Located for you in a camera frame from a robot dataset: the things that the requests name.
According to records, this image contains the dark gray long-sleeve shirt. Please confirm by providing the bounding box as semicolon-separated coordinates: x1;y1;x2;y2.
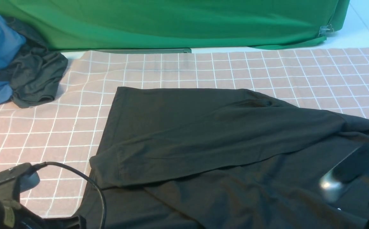
90;87;369;229

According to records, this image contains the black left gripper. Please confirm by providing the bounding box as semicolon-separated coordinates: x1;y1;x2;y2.
3;198;87;229

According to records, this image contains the dark gray crumpled garment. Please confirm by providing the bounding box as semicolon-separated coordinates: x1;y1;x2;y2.
0;17;68;108

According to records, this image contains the metal binder clip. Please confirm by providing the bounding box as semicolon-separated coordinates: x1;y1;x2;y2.
318;24;334;37

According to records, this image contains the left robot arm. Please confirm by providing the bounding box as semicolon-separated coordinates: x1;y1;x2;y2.
0;199;87;229

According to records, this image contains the green backdrop cloth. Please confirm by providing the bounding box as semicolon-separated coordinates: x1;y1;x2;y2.
0;0;349;50

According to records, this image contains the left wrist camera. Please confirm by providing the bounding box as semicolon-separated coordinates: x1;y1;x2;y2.
0;163;40;202

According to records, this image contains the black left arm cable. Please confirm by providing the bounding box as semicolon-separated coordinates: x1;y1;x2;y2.
32;162;107;229

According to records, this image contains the pink checkered tablecloth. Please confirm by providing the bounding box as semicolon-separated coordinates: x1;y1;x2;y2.
0;47;369;229

